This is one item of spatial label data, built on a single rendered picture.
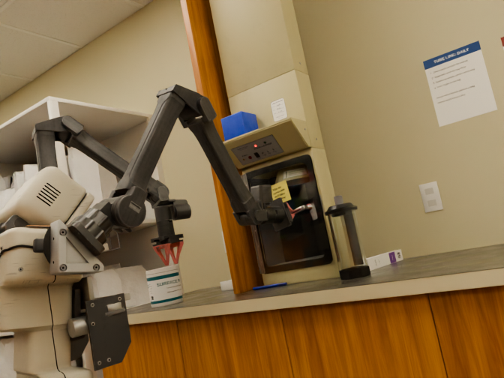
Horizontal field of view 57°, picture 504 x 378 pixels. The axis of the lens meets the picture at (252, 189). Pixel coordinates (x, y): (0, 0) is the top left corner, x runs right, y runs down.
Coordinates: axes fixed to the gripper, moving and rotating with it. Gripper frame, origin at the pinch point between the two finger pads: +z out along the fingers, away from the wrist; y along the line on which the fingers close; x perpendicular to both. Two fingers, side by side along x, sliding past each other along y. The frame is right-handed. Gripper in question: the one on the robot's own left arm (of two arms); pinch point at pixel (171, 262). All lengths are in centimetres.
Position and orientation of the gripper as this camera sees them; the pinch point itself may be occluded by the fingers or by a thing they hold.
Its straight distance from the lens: 165.9
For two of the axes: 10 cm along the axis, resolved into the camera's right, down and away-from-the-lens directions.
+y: 5.7, 0.0, 8.2
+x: -8.0, 2.3, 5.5
